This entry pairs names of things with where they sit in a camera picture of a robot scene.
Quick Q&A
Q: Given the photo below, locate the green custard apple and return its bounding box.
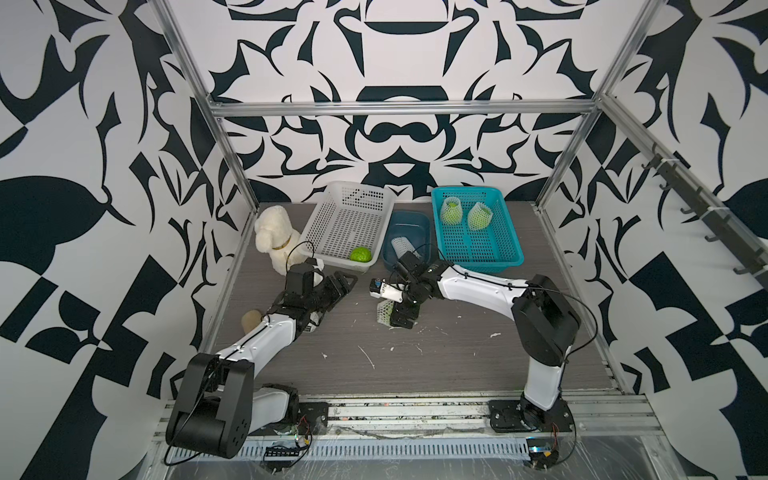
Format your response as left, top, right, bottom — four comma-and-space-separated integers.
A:
470, 209, 492, 230
349, 247, 373, 263
441, 202, 463, 225

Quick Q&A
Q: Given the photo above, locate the white foam net sleeve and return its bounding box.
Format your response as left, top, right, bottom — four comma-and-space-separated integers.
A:
440, 196, 463, 226

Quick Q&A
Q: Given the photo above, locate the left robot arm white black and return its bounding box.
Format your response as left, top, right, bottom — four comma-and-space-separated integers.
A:
165, 259, 358, 458

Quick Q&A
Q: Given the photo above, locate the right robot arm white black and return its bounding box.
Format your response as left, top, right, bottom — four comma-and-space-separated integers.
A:
369, 252, 582, 413

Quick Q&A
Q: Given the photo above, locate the dark blue plastic tub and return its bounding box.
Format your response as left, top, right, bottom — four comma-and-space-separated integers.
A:
381, 210, 433, 272

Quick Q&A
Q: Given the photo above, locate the tan wooden cylinder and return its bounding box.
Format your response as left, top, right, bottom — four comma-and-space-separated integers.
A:
241, 309, 263, 334

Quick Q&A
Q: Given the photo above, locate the white plush dog toy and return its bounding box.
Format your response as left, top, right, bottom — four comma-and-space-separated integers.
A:
254, 205, 308, 276

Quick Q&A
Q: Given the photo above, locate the white perforated plastic basket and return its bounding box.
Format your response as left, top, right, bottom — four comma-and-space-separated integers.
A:
300, 182, 395, 273

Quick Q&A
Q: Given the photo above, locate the teal perforated plastic basket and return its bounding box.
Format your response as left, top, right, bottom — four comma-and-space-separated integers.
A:
431, 186, 524, 274

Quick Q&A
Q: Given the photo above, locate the right green circuit board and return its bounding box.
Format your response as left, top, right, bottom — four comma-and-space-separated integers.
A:
524, 438, 559, 470

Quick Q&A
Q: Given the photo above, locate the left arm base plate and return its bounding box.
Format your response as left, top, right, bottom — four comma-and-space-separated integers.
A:
249, 384, 330, 435

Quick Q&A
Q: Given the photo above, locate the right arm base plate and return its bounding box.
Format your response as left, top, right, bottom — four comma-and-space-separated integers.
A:
488, 395, 575, 433

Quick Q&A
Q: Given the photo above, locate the black wall hook rail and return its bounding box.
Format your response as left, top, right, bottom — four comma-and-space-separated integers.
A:
643, 142, 767, 289

